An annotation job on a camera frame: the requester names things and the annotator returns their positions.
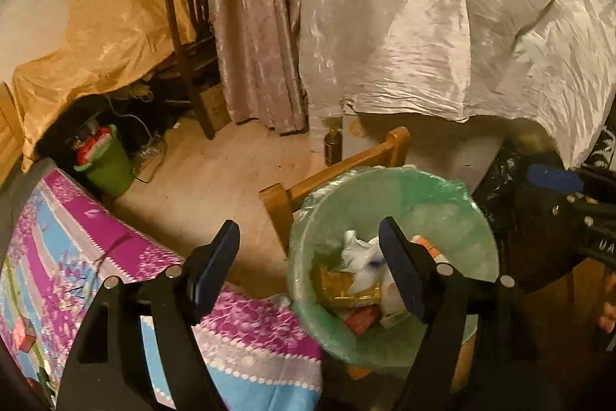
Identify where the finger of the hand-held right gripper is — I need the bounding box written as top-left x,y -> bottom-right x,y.
526,164 -> 616,206

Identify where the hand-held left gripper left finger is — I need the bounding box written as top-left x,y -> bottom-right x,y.
57,220 -> 241,411

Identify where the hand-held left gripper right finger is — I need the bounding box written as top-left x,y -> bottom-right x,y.
378,216 -> 569,411

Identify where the white tube with orange cap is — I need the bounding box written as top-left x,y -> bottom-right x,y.
411,235 -> 450,265

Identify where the white packet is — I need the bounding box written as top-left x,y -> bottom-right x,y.
378,281 -> 410,327

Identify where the white wrapper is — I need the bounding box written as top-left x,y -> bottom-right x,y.
339,230 -> 386,291

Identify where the small red box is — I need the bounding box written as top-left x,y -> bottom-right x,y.
344,307 -> 381,335

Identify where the yellow snack wrapper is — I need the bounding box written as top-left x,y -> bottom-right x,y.
313,267 -> 381,308

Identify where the trash bin with green bag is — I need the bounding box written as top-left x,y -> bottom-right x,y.
286,165 -> 499,366

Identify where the person's right hand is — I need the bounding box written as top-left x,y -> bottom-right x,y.
597,273 -> 616,335

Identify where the floral striped blanket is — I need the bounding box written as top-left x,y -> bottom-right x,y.
0,168 -> 323,411

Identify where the green plastic bucket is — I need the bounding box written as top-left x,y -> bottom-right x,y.
72,124 -> 136,195

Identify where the dark glass bottle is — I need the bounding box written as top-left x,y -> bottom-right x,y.
323,127 -> 342,167

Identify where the small cardboard box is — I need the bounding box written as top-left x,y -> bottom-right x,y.
197,84 -> 229,130

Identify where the grey bed mattress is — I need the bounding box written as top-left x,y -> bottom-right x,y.
0,158 -> 59,248

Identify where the white satin cover cloth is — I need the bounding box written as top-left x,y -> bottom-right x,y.
298,0 -> 616,168

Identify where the wooden bed headboard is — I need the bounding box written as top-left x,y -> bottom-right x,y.
0,81 -> 25,173

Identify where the golden cover cloth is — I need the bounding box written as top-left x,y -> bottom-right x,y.
12,0 -> 198,173

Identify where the beige patterned curtain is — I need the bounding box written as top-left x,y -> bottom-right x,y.
108,0 -> 338,135

